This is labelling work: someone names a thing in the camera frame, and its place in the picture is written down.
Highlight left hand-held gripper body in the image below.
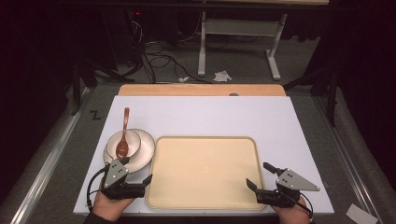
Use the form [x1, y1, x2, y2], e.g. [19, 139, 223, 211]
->
[100, 158, 146, 201]

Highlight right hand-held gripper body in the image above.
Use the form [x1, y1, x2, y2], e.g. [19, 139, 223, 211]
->
[255, 168, 321, 209]

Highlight brown spoon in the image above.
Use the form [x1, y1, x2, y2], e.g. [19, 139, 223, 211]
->
[115, 106, 131, 159]

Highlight small white bowl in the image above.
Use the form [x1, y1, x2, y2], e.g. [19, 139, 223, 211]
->
[106, 129, 142, 160]

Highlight white plate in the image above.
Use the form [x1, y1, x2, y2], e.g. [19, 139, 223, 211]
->
[103, 128, 156, 174]

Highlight beige tray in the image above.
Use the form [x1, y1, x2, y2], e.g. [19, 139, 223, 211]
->
[145, 135, 266, 211]

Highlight person's left hand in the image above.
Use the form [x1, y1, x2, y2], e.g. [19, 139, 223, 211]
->
[92, 189, 135, 222]

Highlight person's right hand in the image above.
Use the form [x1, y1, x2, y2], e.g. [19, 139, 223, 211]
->
[272, 203, 312, 224]

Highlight white board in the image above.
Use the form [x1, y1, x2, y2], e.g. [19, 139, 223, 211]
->
[73, 95, 335, 217]

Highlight white paper sheet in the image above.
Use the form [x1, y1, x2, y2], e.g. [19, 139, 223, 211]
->
[345, 203, 379, 224]

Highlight black metal stand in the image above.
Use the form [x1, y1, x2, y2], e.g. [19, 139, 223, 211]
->
[64, 12, 136, 117]
[282, 36, 344, 128]

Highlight wooden table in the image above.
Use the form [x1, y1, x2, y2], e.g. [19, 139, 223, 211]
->
[117, 83, 287, 97]

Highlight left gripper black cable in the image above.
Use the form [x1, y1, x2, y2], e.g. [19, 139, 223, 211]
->
[86, 165, 110, 213]

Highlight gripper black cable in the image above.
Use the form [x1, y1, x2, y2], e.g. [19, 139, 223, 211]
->
[278, 189, 315, 219]
[86, 165, 110, 213]

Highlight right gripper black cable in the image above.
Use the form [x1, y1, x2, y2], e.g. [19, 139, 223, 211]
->
[278, 189, 315, 219]

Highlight aluminium rail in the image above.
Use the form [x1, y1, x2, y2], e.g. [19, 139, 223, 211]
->
[312, 94, 385, 224]
[9, 87, 94, 224]

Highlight black floor cables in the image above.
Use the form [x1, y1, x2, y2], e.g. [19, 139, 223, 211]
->
[125, 18, 216, 85]

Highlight white metal table frame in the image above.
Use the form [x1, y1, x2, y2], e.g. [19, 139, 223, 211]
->
[197, 9, 289, 82]

